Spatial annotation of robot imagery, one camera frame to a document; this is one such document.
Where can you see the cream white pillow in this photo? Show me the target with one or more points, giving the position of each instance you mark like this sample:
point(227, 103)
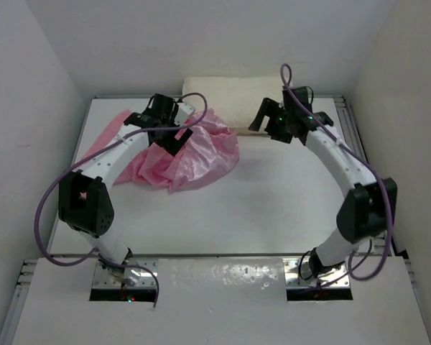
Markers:
point(236, 100)

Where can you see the aluminium table frame rail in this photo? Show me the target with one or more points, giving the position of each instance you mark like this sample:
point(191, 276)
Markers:
point(353, 139)

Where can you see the metal base plate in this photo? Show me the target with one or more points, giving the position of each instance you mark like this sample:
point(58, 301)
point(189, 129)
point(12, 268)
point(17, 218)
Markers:
point(132, 285)
point(334, 285)

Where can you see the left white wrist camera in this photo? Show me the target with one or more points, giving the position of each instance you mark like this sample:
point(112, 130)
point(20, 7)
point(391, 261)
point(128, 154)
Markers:
point(184, 112)

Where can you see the pink satin pillowcase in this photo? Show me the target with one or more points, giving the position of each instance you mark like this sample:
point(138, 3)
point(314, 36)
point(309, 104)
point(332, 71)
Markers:
point(210, 153)

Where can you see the white front cover board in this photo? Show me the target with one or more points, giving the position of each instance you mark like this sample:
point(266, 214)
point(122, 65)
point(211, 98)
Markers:
point(218, 301)

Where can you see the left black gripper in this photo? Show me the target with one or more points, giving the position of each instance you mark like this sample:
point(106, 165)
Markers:
point(171, 144)

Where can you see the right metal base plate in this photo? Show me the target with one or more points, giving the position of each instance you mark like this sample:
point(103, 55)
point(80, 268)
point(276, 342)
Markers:
point(334, 285)

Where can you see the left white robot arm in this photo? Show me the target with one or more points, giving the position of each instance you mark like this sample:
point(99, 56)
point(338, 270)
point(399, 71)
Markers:
point(84, 203)

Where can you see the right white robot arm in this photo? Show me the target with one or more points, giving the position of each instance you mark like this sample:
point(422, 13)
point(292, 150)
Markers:
point(369, 202)

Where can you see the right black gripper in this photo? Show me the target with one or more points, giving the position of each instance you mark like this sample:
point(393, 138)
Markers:
point(270, 108)

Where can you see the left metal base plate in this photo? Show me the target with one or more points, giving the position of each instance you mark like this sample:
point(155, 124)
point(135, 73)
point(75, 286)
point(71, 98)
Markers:
point(132, 285)

